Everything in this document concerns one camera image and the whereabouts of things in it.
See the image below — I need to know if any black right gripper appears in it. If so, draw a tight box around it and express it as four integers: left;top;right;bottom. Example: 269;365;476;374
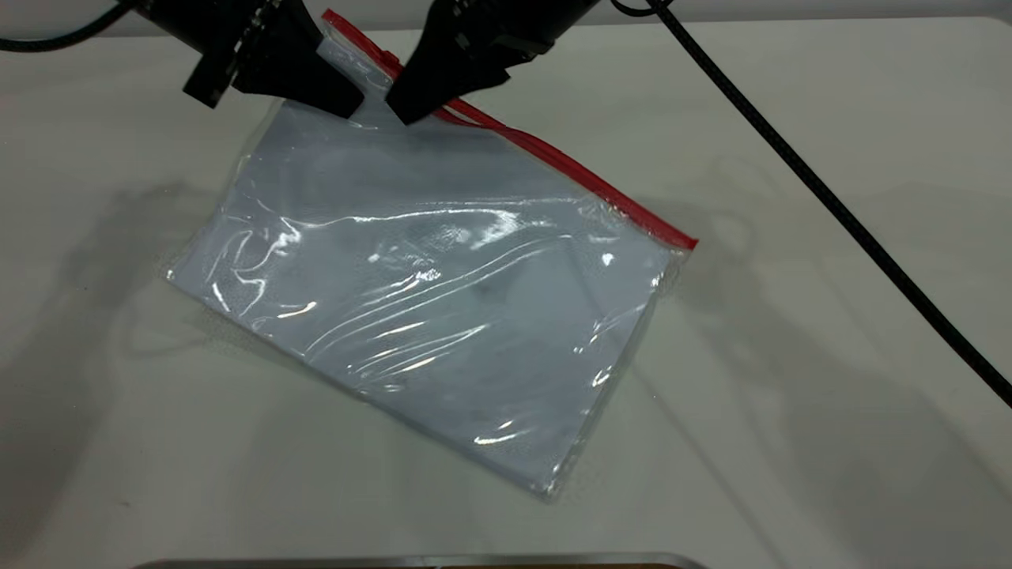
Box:
385;0;602;126

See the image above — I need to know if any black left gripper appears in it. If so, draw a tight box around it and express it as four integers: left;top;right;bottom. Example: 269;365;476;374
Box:
134;0;366;119

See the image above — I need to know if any clear plastic zip bag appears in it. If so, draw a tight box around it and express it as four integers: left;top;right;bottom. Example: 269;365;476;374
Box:
164;8;699;500

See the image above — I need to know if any white paper stack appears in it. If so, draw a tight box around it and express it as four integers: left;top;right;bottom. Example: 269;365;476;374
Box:
170;99;662;491

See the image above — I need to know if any smooth black arm cable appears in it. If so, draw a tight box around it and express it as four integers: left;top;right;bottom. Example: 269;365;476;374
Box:
0;0;140;53

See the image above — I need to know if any thick black braided cable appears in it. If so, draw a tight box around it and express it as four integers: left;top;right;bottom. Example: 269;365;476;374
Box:
610;0;1012;409

